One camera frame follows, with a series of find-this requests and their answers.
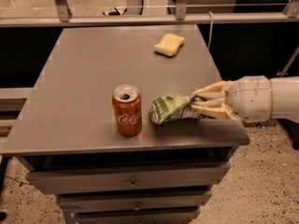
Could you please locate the yellow sponge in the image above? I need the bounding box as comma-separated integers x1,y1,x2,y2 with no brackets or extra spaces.
154,34,186,57

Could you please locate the metal railing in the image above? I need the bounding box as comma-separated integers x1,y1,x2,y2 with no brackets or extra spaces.
0,0,299,27

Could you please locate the green jalapeno chip bag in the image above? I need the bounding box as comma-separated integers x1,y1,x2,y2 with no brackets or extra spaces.
149,95,206,125

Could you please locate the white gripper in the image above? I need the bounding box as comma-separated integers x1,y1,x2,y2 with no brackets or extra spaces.
191,76,271,123

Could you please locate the white cable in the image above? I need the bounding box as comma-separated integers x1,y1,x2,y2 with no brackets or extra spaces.
206,11,215,49

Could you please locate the grey drawer cabinet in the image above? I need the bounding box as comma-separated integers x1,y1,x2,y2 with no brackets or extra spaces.
1,25,249,224

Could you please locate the red coke can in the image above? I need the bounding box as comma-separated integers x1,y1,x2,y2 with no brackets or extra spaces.
112,84,142,136

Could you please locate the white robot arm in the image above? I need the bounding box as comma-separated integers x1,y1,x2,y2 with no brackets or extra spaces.
191,76,299,123

